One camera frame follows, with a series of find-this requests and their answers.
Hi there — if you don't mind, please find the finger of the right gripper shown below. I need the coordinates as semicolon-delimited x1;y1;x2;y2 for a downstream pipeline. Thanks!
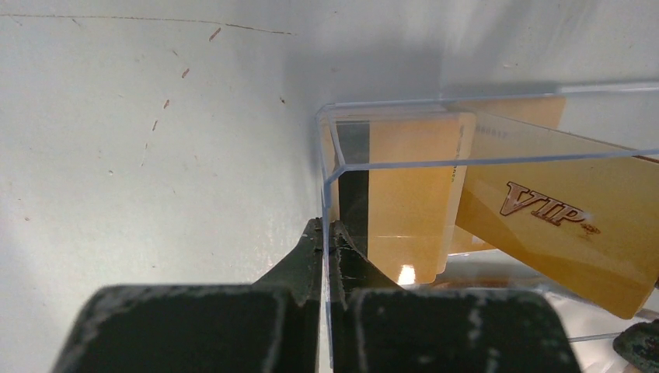
612;319;658;372

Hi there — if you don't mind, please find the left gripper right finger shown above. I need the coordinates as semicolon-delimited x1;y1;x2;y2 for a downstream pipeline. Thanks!
328;221;580;372

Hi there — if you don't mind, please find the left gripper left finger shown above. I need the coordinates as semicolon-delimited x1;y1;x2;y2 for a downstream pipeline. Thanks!
54;218;323;372

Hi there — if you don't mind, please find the gold VIP credit card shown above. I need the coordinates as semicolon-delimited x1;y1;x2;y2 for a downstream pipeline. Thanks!
456;111;658;319

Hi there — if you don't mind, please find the clear plastic card box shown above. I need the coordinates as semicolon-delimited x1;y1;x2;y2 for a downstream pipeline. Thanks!
315;79;659;345

